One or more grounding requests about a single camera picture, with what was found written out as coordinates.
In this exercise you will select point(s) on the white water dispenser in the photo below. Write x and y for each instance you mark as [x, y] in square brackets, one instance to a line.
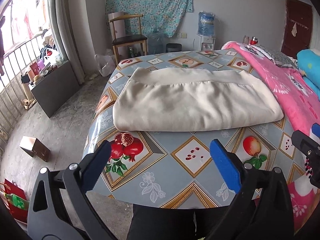
[206, 43]

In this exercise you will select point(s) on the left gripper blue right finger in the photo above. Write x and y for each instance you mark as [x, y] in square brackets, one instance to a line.
[225, 166]

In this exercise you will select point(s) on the wooden chair black seat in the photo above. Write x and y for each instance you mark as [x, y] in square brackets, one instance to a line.
[128, 40]

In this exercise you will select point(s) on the metal balcony railing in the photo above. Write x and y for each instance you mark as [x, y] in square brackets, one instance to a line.
[16, 62]

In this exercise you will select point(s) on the beige zip-up jacket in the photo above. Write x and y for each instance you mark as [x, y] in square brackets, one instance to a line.
[193, 100]

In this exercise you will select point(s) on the small brown cardboard box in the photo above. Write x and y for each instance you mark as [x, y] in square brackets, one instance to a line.
[33, 146]

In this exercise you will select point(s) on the grey window curtain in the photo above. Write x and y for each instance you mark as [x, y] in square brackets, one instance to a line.
[63, 37]

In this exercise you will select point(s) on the white plastic bag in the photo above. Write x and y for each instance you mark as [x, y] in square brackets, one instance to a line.
[106, 63]

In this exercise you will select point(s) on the dark grey low cabinet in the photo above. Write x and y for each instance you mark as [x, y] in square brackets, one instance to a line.
[52, 91]

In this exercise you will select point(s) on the dark red door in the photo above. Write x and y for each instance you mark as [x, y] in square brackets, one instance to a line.
[298, 28]

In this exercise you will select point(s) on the blue folded blanket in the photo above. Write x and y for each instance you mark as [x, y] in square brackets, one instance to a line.
[308, 65]

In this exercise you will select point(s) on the fruit-patterned blue bedsheet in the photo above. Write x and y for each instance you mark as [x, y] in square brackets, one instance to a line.
[175, 170]

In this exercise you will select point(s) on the clear empty water jug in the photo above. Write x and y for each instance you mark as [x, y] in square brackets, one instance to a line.
[155, 42]

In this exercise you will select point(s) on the pink floral blanket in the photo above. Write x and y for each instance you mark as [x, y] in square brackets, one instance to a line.
[301, 106]

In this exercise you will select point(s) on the black round bin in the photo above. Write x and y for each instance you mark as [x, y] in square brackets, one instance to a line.
[173, 47]

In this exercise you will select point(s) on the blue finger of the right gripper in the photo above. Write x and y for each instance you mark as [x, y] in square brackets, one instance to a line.
[315, 130]

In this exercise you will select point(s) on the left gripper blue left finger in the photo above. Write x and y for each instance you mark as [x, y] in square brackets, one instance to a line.
[92, 166]

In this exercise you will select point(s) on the teal floral wall cloth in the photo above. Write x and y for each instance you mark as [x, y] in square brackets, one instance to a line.
[161, 15]

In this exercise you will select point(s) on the red gift bag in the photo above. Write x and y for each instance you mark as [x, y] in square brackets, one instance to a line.
[14, 200]

